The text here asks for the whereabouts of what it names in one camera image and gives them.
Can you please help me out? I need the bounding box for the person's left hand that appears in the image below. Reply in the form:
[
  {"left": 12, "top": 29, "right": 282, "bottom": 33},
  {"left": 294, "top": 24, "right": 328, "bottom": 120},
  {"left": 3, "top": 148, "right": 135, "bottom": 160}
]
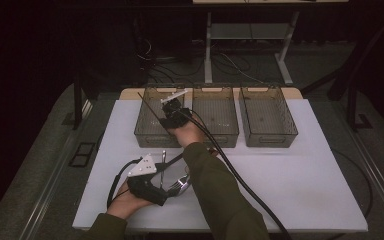
[{"left": 106, "top": 179, "right": 154, "bottom": 220}]

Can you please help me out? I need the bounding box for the black angled stand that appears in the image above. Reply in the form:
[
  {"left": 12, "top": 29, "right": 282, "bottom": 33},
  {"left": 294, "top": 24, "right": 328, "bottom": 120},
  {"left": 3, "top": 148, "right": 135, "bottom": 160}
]
[{"left": 299, "top": 13, "right": 384, "bottom": 132}]

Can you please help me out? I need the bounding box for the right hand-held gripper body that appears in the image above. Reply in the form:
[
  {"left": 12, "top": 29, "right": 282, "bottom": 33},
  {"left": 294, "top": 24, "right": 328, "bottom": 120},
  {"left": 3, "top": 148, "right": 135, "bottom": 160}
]
[{"left": 159, "top": 89, "right": 193, "bottom": 130}]

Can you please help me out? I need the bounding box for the wooden handled steel fork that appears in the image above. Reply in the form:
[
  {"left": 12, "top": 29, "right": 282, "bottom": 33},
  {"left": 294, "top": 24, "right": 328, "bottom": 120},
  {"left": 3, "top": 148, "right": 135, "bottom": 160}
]
[{"left": 168, "top": 174, "right": 192, "bottom": 198}]

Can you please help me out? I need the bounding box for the left hand-held gripper cable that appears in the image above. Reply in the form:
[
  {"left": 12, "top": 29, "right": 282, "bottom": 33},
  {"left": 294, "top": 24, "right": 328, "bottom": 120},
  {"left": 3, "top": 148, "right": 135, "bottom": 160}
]
[{"left": 106, "top": 158, "right": 143, "bottom": 210}]

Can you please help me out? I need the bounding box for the brown chopstick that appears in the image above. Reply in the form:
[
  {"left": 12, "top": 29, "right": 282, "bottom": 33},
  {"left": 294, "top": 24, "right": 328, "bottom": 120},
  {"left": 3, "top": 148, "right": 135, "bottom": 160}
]
[{"left": 137, "top": 92, "right": 164, "bottom": 121}]

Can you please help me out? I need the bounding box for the thin black cable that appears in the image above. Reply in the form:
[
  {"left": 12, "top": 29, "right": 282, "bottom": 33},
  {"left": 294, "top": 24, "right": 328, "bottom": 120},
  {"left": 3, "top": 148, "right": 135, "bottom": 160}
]
[{"left": 331, "top": 148, "right": 374, "bottom": 219}]

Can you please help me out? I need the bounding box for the hand-held gripper cable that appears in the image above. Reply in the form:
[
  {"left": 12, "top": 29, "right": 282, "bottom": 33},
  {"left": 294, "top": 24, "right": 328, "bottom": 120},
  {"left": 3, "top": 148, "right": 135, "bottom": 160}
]
[
  {"left": 179, "top": 108, "right": 293, "bottom": 240},
  {"left": 106, "top": 158, "right": 143, "bottom": 210}
]

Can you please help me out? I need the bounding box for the smoky transparent plastic bin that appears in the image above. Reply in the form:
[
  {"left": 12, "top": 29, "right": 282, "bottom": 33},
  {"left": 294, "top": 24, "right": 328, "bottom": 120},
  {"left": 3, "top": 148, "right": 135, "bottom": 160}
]
[
  {"left": 190, "top": 85, "right": 240, "bottom": 149},
  {"left": 238, "top": 85, "right": 299, "bottom": 149},
  {"left": 133, "top": 85, "right": 186, "bottom": 149}
]

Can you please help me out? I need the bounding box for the bundle of floor cables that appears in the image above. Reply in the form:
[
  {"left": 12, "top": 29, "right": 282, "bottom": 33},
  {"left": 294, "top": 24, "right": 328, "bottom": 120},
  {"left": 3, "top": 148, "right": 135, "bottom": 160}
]
[{"left": 134, "top": 36, "right": 264, "bottom": 86}]

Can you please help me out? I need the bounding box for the white table cloth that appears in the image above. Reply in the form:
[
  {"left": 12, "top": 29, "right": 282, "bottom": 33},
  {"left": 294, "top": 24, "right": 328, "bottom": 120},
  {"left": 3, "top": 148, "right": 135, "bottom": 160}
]
[{"left": 72, "top": 98, "right": 369, "bottom": 233}]

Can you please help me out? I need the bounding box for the grey metal rail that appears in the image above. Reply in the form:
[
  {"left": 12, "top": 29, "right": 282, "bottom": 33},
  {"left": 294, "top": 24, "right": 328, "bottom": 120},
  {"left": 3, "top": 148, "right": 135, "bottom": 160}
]
[
  {"left": 341, "top": 123, "right": 384, "bottom": 231},
  {"left": 21, "top": 99, "right": 93, "bottom": 240}
]

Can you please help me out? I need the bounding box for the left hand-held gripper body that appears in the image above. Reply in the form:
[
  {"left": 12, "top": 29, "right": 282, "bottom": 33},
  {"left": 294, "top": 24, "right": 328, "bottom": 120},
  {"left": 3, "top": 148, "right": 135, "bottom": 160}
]
[{"left": 127, "top": 153, "right": 168, "bottom": 207}]

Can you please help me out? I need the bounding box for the black metal post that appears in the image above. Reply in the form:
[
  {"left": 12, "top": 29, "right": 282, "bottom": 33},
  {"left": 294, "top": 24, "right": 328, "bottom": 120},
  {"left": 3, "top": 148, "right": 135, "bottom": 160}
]
[{"left": 72, "top": 66, "right": 93, "bottom": 131}]

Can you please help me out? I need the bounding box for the right hand-held gripper cable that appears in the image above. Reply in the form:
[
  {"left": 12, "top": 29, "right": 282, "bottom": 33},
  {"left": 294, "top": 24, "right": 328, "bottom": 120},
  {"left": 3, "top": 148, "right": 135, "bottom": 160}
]
[{"left": 179, "top": 108, "right": 293, "bottom": 240}]

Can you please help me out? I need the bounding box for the white metal stand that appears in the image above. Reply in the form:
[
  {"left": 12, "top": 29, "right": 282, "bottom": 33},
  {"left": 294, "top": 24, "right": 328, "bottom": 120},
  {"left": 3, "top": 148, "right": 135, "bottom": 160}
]
[{"left": 204, "top": 11, "right": 300, "bottom": 86}]

